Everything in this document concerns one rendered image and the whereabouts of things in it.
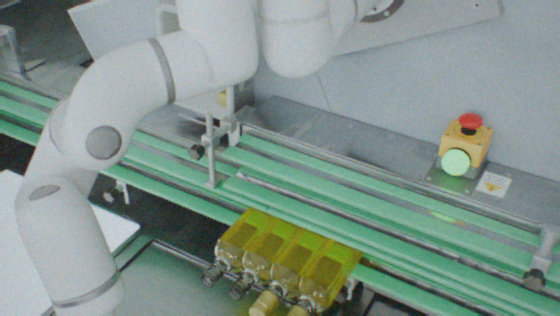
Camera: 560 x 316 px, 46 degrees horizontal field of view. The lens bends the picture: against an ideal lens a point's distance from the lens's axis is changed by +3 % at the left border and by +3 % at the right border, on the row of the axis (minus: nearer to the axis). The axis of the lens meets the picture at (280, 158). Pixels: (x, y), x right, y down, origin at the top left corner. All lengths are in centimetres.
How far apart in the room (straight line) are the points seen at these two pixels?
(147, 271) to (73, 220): 58
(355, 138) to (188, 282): 44
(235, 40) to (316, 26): 11
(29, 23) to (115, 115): 126
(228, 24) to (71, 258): 33
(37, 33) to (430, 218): 132
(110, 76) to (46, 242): 21
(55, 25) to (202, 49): 129
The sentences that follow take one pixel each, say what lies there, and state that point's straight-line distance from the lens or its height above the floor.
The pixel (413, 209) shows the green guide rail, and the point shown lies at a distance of 112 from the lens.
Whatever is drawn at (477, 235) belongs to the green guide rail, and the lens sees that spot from 109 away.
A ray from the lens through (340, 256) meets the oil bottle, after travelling 116.
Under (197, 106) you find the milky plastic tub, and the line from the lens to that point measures 138.
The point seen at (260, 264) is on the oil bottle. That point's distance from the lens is 114.
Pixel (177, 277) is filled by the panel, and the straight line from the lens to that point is 135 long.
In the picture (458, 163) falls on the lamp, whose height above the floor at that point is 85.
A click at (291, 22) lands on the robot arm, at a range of 84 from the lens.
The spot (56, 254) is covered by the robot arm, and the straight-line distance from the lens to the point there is 81.
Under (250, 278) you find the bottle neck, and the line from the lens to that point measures 114.
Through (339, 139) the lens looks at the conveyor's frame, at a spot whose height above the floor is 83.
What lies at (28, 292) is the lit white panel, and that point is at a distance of 138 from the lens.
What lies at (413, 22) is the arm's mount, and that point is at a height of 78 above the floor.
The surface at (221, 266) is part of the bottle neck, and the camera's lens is 116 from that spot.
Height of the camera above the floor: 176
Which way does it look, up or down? 44 degrees down
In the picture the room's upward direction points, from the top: 136 degrees counter-clockwise
